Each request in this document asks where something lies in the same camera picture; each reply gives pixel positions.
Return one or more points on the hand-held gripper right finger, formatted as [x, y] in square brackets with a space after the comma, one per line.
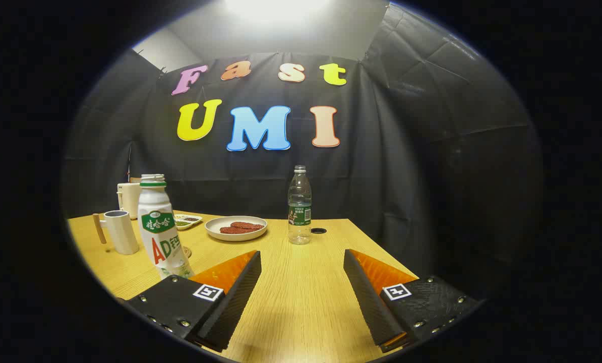
[369, 297]

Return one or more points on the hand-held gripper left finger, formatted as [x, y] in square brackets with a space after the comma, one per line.
[238, 297]

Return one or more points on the round brown cork coaster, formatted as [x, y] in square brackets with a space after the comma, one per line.
[187, 251]

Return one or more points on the white juice bottle green label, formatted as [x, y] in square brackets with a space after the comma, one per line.
[156, 201]

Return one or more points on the clear plastic water bottle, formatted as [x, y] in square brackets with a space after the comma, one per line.
[299, 206]

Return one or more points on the wooden table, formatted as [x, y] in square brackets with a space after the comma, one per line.
[301, 287]

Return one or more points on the red meat slice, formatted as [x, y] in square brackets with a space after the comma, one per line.
[248, 225]
[230, 231]

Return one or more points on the white round plate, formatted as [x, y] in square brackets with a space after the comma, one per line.
[215, 233]

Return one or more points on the white divided dish with beans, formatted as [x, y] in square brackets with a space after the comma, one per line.
[187, 222]

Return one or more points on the black backdrop cloth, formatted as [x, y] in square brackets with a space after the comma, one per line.
[407, 176]

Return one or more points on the cream toaster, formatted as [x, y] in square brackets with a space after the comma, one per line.
[128, 199]

